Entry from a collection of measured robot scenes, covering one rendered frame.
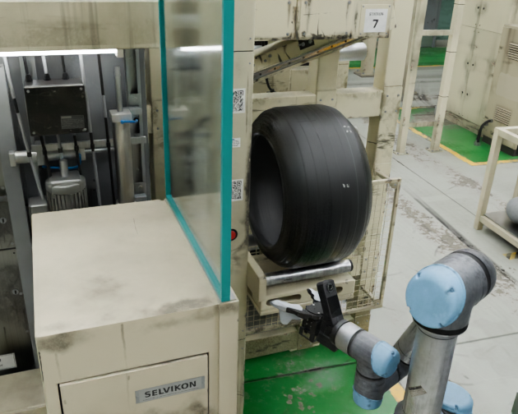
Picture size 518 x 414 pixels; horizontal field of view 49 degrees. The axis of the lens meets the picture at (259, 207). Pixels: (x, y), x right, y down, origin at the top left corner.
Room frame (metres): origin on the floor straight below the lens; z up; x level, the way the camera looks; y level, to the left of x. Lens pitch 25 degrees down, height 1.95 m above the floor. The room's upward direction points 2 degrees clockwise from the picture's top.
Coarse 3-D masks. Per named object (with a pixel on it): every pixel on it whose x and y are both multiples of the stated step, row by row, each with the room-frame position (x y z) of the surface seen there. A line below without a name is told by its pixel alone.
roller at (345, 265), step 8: (320, 264) 1.73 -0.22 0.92; (328, 264) 1.74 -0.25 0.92; (336, 264) 1.74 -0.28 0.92; (344, 264) 1.75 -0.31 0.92; (352, 264) 1.76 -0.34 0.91; (272, 272) 1.67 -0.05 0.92; (280, 272) 1.67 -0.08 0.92; (288, 272) 1.68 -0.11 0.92; (296, 272) 1.69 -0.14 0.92; (304, 272) 1.69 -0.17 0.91; (312, 272) 1.70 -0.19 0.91; (320, 272) 1.71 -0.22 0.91; (328, 272) 1.72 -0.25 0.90; (336, 272) 1.73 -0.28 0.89; (344, 272) 1.75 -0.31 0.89; (272, 280) 1.65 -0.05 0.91; (280, 280) 1.66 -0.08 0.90; (288, 280) 1.67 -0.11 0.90; (296, 280) 1.68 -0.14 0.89
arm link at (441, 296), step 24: (432, 264) 1.01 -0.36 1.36; (456, 264) 1.01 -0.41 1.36; (480, 264) 1.03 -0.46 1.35; (408, 288) 1.00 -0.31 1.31; (432, 288) 0.96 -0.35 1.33; (456, 288) 0.95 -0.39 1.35; (480, 288) 0.99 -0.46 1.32; (432, 312) 0.95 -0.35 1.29; (456, 312) 0.93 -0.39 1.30; (432, 336) 0.97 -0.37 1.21; (456, 336) 0.98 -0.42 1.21; (432, 360) 0.96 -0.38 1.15; (408, 384) 1.00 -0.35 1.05; (432, 384) 0.96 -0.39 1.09; (408, 408) 0.98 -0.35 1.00; (432, 408) 0.96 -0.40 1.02
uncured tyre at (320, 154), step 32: (256, 128) 1.88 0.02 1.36; (288, 128) 1.72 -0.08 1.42; (320, 128) 1.73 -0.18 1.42; (352, 128) 1.77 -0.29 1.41; (256, 160) 2.07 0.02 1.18; (288, 160) 1.64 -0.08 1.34; (320, 160) 1.64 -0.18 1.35; (352, 160) 1.67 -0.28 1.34; (256, 192) 2.04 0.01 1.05; (288, 192) 1.61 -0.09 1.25; (320, 192) 1.59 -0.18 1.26; (352, 192) 1.62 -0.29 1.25; (256, 224) 1.88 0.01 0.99; (288, 224) 1.59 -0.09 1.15; (320, 224) 1.57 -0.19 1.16; (352, 224) 1.61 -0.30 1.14; (288, 256) 1.62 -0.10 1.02; (320, 256) 1.62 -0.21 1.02
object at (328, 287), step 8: (328, 280) 1.26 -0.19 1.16; (320, 288) 1.24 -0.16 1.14; (328, 288) 1.24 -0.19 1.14; (320, 296) 1.24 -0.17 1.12; (328, 296) 1.23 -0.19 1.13; (336, 296) 1.25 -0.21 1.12; (328, 304) 1.22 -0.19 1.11; (336, 304) 1.23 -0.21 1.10; (328, 312) 1.21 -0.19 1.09; (336, 312) 1.22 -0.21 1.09; (328, 320) 1.20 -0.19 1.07; (336, 320) 1.20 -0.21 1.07
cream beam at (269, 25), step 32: (256, 0) 1.97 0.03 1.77; (288, 0) 2.01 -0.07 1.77; (320, 0) 2.06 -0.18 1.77; (352, 0) 2.10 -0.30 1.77; (384, 0) 2.15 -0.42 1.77; (256, 32) 1.97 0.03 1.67; (288, 32) 2.02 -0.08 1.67; (320, 32) 2.06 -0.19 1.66; (352, 32) 2.11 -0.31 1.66; (384, 32) 2.15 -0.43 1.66
